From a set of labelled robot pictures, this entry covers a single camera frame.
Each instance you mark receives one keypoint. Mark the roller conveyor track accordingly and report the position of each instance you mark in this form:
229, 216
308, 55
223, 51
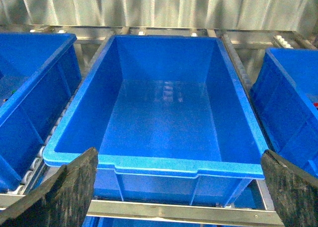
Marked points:
38, 167

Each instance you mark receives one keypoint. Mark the large blue target bin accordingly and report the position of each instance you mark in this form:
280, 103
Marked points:
285, 96

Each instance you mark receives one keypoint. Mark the large blue source bin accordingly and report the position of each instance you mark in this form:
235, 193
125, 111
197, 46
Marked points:
39, 73

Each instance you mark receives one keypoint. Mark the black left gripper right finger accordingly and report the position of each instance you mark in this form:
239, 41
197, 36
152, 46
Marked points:
293, 191

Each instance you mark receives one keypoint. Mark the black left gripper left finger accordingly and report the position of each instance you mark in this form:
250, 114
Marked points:
61, 201

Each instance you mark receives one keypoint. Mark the horizontal metal shelf rail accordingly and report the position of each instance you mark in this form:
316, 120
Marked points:
186, 214

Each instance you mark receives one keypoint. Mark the large blue middle bin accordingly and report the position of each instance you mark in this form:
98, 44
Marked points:
170, 120

